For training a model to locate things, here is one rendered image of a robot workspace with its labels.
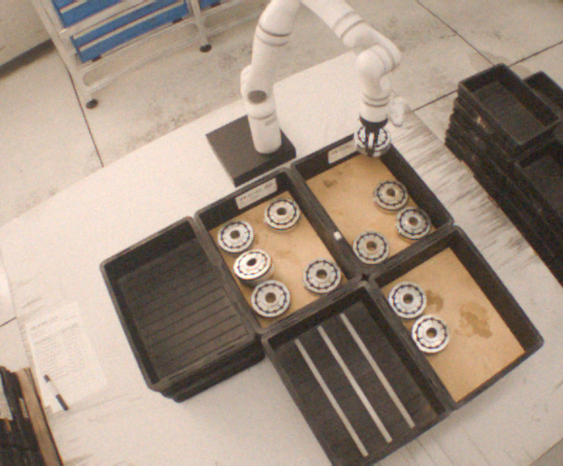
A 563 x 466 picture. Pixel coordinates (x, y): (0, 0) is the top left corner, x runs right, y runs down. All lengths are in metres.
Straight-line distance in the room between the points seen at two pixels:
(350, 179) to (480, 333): 0.59
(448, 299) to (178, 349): 0.73
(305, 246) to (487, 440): 0.76
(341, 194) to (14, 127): 2.53
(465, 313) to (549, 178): 1.08
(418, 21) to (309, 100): 1.74
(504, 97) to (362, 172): 1.04
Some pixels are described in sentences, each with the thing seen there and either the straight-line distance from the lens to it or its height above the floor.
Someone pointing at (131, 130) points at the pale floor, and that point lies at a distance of 2.94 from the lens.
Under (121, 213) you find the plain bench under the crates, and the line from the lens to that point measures 1.72.
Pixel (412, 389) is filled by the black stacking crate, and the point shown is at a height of 0.83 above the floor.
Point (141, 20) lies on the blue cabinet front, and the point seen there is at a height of 0.43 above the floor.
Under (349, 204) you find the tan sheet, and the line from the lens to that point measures 1.43.
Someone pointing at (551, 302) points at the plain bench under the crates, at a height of 0.70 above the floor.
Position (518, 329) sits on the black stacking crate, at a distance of 1.33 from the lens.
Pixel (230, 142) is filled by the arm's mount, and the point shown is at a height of 0.75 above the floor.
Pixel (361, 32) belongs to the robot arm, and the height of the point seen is 1.37.
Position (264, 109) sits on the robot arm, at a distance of 1.50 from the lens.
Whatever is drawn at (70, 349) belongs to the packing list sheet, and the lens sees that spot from 1.60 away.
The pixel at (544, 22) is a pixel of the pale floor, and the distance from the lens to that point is 3.83.
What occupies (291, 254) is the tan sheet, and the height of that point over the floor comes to 0.83.
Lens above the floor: 2.05
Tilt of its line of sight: 62 degrees down
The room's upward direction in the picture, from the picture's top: 10 degrees counter-clockwise
